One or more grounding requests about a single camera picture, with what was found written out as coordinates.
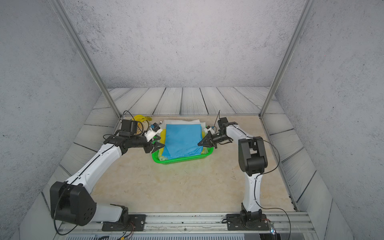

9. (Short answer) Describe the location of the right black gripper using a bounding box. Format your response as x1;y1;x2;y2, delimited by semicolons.
197;131;230;150

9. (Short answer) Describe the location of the white raincoat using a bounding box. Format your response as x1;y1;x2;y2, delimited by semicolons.
157;118;211;162

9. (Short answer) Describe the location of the blue raincoat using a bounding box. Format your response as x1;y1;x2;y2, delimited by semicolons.
162;124;203;160

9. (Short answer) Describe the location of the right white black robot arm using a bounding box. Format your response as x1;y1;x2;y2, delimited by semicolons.
198;113;280;240

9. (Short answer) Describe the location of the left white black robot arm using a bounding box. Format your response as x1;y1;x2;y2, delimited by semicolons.
50;118;164;232

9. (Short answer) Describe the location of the green plastic basket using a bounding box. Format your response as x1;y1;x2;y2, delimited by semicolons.
152;147;214;165

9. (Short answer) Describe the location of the round patterned plate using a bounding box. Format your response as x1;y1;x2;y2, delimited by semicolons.
136;120;150;136

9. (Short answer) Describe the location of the yellow banana bunch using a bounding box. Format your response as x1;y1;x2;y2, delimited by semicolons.
134;115;152;122

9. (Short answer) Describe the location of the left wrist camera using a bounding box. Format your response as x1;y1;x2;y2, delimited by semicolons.
144;123;163;142

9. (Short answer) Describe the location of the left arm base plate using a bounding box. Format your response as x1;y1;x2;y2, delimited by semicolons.
102;214;147;232

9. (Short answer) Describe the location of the aluminium front rail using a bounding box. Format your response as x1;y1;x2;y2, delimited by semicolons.
54;212;320;240

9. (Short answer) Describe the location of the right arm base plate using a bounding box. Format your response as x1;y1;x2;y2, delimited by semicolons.
222;214;271;231

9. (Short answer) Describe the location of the right aluminium frame post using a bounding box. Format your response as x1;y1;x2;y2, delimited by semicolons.
259;0;316;120

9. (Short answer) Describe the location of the aluminium frame post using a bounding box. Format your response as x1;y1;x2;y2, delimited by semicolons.
49;0;122;119
259;0;316;120

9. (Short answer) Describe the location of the left aluminium frame post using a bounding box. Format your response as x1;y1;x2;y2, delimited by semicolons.
49;0;122;119

